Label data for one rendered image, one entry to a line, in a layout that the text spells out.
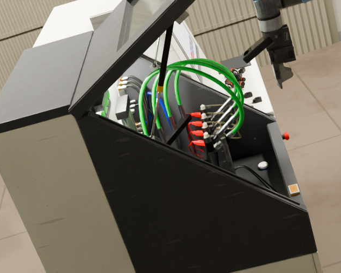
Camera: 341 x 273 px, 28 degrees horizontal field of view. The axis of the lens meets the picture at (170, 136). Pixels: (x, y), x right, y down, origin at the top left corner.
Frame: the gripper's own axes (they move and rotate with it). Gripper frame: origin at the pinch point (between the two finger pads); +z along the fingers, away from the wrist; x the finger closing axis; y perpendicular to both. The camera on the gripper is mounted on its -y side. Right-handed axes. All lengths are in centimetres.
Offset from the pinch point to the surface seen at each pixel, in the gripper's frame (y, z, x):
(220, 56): -23, 103, 325
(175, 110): -39, 13, 31
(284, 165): -4.5, 28.2, -4.3
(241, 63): -9, 25, 93
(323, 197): 16, 123, 113
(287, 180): -5.4, 28.2, -14.4
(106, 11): -54, -32, 36
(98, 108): -55, -20, -27
